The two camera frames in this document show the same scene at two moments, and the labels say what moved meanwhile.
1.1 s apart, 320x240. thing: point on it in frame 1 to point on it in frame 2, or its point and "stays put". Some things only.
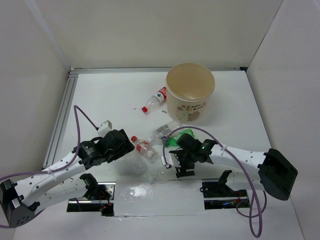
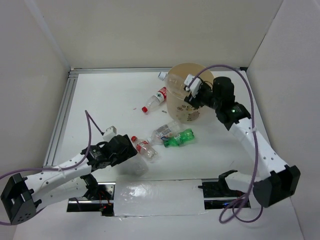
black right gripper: (181, 169) to (195, 102)
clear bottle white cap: (135, 166) stays put
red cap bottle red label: (143, 147) stays put
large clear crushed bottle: (162, 174) to (175, 83)
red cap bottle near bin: (154, 101) stays put
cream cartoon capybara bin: (189, 87) stays put
